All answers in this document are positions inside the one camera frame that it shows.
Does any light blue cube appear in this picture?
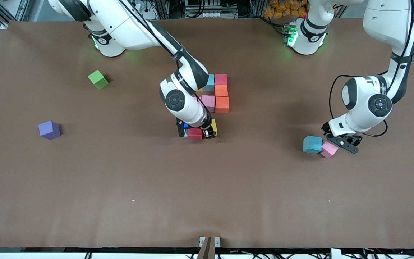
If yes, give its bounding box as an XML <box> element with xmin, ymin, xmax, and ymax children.
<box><xmin>303</xmin><ymin>135</ymin><xmax>323</xmax><ymax>155</ymax></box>
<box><xmin>203</xmin><ymin>74</ymin><xmax>216</xmax><ymax>92</ymax></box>

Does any brown table mat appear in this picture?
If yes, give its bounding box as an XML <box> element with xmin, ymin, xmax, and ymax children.
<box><xmin>0</xmin><ymin>17</ymin><xmax>414</xmax><ymax>249</ymax></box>

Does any green cube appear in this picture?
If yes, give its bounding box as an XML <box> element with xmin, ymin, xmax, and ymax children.
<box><xmin>88</xmin><ymin>70</ymin><xmax>109</xmax><ymax>90</ymax></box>

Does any purple cube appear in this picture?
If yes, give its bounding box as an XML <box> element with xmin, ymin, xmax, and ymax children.
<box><xmin>38</xmin><ymin>121</ymin><xmax>61</xmax><ymax>140</ymax></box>

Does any pile of orange objects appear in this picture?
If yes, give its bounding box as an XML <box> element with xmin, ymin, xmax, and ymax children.
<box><xmin>263</xmin><ymin>0</ymin><xmax>310</xmax><ymax>19</ymax></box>

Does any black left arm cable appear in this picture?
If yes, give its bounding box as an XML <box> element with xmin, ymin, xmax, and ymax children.
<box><xmin>328</xmin><ymin>0</ymin><xmax>414</xmax><ymax>138</ymax></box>

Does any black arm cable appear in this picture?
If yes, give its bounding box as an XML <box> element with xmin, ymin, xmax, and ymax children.
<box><xmin>117</xmin><ymin>0</ymin><xmax>212</xmax><ymax>120</ymax></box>
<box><xmin>328</xmin><ymin>0</ymin><xmax>414</xmax><ymax>138</ymax></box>

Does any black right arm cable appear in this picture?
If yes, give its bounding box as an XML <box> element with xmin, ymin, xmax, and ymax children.
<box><xmin>117</xmin><ymin>0</ymin><xmax>212</xmax><ymax>120</ymax></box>

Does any metal bracket with brown post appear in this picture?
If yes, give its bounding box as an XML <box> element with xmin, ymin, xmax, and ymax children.
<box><xmin>199</xmin><ymin>236</ymin><xmax>221</xmax><ymax>259</ymax></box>

